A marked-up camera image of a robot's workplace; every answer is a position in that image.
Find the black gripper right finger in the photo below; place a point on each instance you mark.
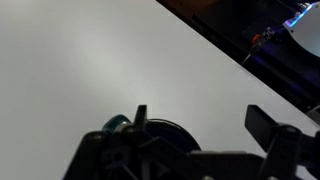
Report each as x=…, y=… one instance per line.
x=286, y=150

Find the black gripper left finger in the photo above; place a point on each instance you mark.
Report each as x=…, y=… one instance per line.
x=110, y=156

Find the dark teal enamel mug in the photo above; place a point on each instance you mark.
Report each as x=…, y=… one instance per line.
x=181, y=138

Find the black perforated mounting board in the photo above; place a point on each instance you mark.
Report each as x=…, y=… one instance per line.
x=276, y=63

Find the black robot mount table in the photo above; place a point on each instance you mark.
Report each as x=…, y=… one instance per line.
x=216, y=16

